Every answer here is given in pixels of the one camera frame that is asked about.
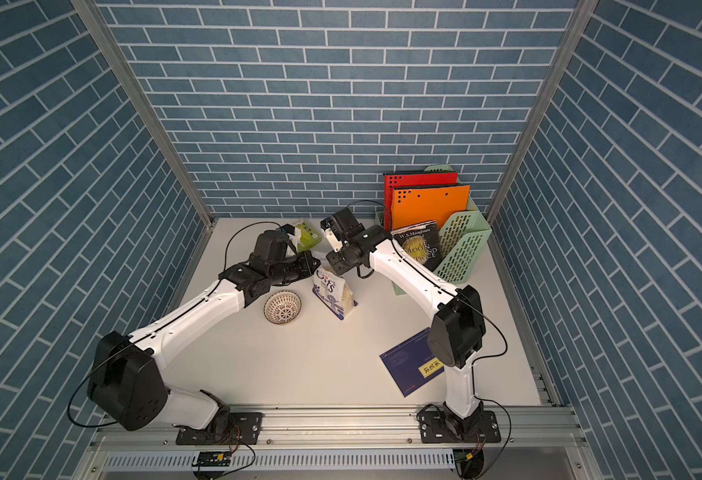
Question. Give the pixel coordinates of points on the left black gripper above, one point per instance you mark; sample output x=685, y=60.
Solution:
x=307, y=269

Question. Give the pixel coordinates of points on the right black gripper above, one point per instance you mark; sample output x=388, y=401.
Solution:
x=339, y=268

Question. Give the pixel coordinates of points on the oats bag clear purple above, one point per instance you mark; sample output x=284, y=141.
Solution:
x=334, y=292

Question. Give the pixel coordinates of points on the patterned red white bowl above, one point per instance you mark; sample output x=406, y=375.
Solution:
x=282, y=307

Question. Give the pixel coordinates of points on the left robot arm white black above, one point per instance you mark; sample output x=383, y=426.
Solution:
x=126, y=380

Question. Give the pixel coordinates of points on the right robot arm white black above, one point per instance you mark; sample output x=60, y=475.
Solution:
x=458, y=324

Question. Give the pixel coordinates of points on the green comic paperback book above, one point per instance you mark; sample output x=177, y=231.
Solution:
x=308, y=236

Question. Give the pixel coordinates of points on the dark paperback novel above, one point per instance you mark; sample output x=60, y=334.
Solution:
x=422, y=242

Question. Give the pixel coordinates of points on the orange folder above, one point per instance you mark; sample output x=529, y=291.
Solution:
x=415, y=205

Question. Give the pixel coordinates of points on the red folder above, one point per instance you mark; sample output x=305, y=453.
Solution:
x=410, y=179

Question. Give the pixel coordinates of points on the purple booklet yellow label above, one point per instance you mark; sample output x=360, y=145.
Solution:
x=412, y=364

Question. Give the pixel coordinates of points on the small black controller box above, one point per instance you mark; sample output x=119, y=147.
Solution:
x=212, y=459

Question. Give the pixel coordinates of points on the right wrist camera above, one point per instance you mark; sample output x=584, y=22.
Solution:
x=342, y=225

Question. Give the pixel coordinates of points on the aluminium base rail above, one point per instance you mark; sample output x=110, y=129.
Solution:
x=366, y=427

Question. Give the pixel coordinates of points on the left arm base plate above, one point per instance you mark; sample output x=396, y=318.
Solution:
x=225, y=429

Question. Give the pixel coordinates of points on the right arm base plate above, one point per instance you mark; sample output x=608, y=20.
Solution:
x=482, y=426

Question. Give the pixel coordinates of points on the white slotted cable duct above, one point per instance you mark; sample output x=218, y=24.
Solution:
x=288, y=460

